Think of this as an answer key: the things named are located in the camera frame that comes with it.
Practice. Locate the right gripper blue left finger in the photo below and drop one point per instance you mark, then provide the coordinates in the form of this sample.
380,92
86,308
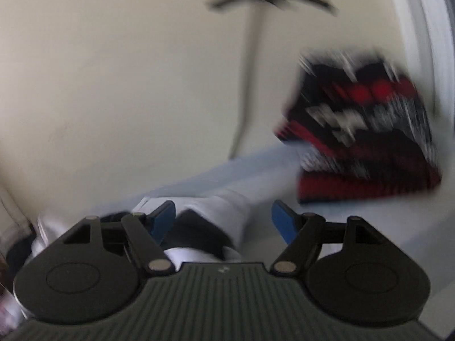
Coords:
145,233

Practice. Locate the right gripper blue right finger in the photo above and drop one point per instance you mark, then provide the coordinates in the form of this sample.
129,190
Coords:
302,234

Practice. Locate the white t-shirt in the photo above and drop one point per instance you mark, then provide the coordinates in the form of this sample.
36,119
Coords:
207,229

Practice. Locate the red black patterned garment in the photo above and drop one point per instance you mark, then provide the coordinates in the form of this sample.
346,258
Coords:
367,125

